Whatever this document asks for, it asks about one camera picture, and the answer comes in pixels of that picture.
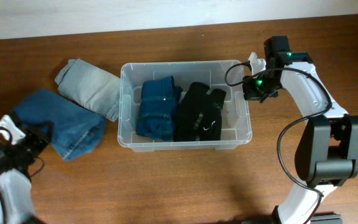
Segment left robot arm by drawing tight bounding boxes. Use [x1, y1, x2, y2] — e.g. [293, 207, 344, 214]
[0, 121, 52, 224]

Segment black taped cloth bundle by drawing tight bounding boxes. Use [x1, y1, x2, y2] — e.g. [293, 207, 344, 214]
[194, 88, 226, 141]

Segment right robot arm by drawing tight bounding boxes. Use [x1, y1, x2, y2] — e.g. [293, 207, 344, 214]
[242, 35, 358, 223]

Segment dark blue jeans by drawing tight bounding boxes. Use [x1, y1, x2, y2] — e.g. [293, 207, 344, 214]
[14, 89, 106, 161]

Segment dark teal cloth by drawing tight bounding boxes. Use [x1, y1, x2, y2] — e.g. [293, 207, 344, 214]
[135, 76, 183, 141]

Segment light blue jeans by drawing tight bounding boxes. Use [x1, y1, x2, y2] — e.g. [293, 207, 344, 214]
[55, 58, 121, 122]

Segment clear plastic storage container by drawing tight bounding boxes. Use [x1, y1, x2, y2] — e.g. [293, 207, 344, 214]
[117, 60, 252, 152]

